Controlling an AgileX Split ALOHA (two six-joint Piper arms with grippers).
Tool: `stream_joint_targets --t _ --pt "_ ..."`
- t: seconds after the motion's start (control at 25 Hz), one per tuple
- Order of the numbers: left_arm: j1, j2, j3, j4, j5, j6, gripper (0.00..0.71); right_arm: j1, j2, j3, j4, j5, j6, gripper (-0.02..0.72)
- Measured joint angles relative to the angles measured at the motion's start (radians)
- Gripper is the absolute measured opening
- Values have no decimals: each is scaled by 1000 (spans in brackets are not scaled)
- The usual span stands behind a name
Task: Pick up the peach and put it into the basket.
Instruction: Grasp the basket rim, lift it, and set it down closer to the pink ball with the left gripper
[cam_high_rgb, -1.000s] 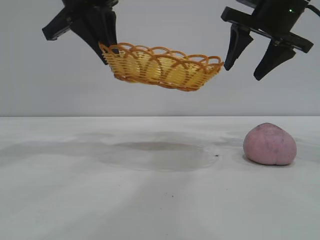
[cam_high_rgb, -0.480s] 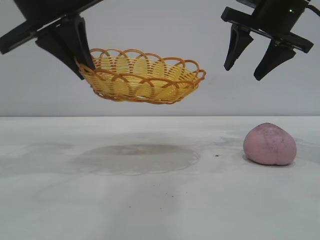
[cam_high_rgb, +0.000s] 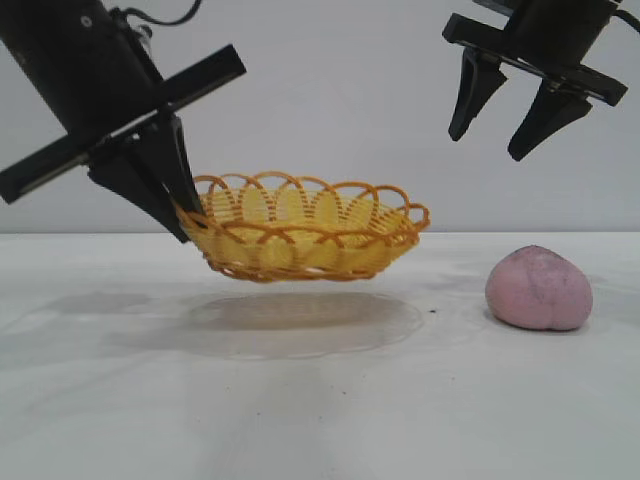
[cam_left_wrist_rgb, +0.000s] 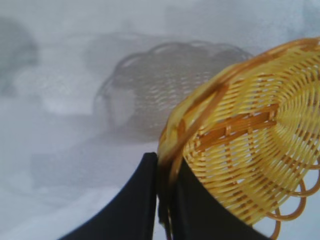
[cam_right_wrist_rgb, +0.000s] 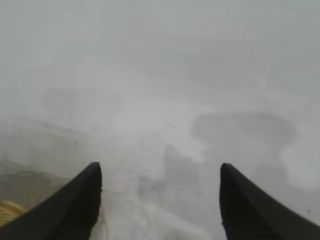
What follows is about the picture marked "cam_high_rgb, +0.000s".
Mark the yellow woven plastic basket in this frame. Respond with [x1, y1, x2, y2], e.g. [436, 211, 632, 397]
[172, 171, 431, 285]

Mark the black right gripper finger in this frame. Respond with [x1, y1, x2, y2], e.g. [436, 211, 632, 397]
[447, 47, 509, 142]
[507, 78, 594, 162]

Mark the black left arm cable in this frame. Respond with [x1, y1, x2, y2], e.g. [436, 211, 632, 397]
[110, 0, 202, 26]

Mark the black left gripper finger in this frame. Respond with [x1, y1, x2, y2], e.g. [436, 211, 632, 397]
[132, 112, 207, 217]
[87, 135, 192, 245]

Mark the pink peach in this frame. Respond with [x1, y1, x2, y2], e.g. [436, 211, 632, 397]
[484, 244, 595, 332]

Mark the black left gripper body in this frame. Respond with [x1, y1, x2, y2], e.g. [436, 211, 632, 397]
[0, 0, 248, 206]

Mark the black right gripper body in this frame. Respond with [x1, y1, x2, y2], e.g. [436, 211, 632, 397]
[441, 0, 630, 108]

